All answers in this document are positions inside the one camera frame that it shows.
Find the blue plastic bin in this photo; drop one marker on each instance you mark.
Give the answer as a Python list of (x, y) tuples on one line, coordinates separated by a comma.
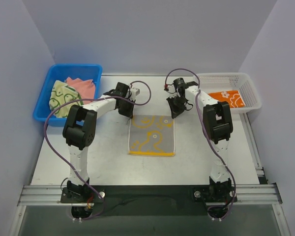
[(61, 72)]

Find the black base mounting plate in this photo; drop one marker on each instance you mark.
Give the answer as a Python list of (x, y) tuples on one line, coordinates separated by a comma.
[(151, 207)]

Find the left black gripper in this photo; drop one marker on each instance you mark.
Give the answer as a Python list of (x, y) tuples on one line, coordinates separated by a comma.
[(126, 107)]

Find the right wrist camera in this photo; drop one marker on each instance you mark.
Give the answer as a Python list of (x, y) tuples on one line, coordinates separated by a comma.
[(178, 86)]

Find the orange lion print towel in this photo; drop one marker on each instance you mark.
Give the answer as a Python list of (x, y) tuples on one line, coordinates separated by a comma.
[(233, 97)]

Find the pink towel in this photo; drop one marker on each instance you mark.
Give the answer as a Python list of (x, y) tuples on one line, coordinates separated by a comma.
[(85, 88)]

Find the cream green patterned towel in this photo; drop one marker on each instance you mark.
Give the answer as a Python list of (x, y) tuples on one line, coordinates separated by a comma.
[(62, 93)]

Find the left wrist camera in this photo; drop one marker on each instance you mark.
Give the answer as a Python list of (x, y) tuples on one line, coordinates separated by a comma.
[(134, 92)]

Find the white perforated plastic basket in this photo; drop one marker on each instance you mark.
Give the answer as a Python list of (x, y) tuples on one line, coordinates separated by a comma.
[(224, 82)]

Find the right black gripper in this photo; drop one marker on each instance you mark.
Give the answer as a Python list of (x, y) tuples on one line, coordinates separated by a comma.
[(176, 104)]

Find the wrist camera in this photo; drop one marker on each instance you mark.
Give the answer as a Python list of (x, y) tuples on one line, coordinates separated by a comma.
[(178, 86), (134, 92)]

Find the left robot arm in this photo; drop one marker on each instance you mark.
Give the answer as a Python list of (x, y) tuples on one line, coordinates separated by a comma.
[(79, 131)]

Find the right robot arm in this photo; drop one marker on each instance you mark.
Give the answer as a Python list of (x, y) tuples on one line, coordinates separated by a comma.
[(217, 125)]

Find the yellow patterned towel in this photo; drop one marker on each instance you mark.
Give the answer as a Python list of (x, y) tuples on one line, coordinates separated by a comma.
[(152, 135)]

